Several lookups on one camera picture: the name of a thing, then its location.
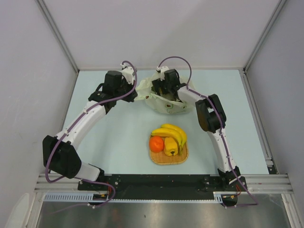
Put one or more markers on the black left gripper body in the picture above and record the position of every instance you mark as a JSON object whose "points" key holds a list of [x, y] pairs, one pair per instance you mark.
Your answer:
{"points": [[125, 88]]}

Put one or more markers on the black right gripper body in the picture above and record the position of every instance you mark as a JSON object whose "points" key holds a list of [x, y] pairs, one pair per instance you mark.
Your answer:
{"points": [[164, 85]]}

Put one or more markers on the pale green plastic bag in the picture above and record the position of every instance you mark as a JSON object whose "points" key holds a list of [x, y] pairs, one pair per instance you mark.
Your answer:
{"points": [[163, 104]]}

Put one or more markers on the yellow fake banana bunch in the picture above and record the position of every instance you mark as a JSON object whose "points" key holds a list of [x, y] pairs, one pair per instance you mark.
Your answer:
{"points": [[172, 131]]}

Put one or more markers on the orange fake persimmon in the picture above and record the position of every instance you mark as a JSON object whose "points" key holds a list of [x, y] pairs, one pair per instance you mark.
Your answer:
{"points": [[156, 144]]}

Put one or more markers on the yellow fake bell pepper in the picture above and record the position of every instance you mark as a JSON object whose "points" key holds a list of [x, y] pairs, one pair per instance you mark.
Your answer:
{"points": [[170, 147]]}

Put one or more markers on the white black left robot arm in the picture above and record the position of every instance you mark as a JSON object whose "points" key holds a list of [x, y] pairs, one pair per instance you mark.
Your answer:
{"points": [[60, 151]]}

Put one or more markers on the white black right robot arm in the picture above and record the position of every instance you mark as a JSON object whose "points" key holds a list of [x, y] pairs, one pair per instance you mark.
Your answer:
{"points": [[211, 117]]}

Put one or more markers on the orange woven wicker tray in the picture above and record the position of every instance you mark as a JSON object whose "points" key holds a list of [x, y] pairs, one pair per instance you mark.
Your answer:
{"points": [[162, 159]]}

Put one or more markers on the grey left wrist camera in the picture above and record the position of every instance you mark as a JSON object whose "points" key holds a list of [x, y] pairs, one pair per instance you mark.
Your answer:
{"points": [[128, 72]]}

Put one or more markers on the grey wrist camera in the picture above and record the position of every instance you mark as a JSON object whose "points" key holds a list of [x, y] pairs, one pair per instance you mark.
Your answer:
{"points": [[160, 72], [128, 72]]}

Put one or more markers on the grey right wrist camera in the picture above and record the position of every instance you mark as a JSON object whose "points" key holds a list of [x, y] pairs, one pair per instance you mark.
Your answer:
{"points": [[160, 72]]}

